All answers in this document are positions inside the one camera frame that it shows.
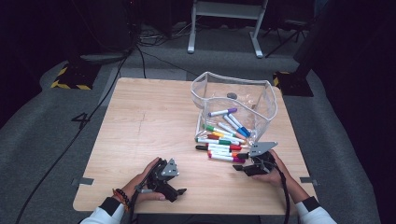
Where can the magenta cap marker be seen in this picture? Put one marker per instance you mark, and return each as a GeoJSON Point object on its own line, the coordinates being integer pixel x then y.
{"type": "Point", "coordinates": [224, 158]}

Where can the yellow cap marker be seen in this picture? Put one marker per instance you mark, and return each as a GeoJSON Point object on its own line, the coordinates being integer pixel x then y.
{"type": "Point", "coordinates": [218, 134]}

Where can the orange cap marker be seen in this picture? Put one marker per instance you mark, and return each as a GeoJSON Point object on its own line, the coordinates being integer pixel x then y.
{"type": "Point", "coordinates": [222, 152]}

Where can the black tripod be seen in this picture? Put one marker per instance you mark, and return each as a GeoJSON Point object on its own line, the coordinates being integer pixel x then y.
{"type": "Point", "coordinates": [288, 34]}

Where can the dark green cap marker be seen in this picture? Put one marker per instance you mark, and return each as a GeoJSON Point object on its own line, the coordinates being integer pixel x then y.
{"type": "Point", "coordinates": [210, 140]}

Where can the dark blue cap marker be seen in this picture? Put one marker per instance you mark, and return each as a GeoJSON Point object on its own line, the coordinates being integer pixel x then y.
{"type": "Point", "coordinates": [246, 130]}

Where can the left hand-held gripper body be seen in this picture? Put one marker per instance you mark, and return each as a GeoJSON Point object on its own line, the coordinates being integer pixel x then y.
{"type": "Point", "coordinates": [158, 182]}

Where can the dark round disc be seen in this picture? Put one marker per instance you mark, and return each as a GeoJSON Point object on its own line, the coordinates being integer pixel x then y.
{"type": "Point", "coordinates": [232, 95]}

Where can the person's left hand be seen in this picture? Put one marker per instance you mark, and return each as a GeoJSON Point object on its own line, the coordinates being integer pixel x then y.
{"type": "Point", "coordinates": [137, 191]}

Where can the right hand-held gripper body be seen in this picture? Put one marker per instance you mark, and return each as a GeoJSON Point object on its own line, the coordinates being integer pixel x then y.
{"type": "Point", "coordinates": [263, 168]}

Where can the light green cap marker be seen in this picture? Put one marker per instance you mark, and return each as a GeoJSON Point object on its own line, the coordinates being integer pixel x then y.
{"type": "Point", "coordinates": [209, 127]}

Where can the person's right hand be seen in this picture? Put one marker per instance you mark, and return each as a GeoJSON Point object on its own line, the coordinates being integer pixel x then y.
{"type": "Point", "coordinates": [280, 175]}

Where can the grey flat stand base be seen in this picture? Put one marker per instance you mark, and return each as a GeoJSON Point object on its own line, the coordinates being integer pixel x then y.
{"type": "Point", "coordinates": [102, 58]}

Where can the clear plastic zip pouch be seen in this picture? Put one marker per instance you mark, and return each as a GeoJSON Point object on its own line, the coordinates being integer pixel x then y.
{"type": "Point", "coordinates": [264, 99]}

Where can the purple cap marker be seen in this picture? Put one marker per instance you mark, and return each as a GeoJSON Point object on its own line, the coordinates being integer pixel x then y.
{"type": "Point", "coordinates": [222, 112]}

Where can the black yellow striped floor plate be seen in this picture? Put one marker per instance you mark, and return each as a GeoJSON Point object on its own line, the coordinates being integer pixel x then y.
{"type": "Point", "coordinates": [295, 87]}
{"type": "Point", "coordinates": [73, 77]}

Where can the brown red cap marker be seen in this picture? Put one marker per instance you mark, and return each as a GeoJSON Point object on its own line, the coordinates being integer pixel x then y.
{"type": "Point", "coordinates": [213, 136]}

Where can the black cap marker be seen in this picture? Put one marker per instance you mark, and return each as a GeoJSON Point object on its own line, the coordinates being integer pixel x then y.
{"type": "Point", "coordinates": [201, 147]}

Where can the light blue cap marker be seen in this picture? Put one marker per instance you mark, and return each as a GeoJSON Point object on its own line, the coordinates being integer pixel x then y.
{"type": "Point", "coordinates": [231, 122]}

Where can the white metal stand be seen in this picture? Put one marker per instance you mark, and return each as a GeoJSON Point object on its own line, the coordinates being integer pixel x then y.
{"type": "Point", "coordinates": [227, 9]}

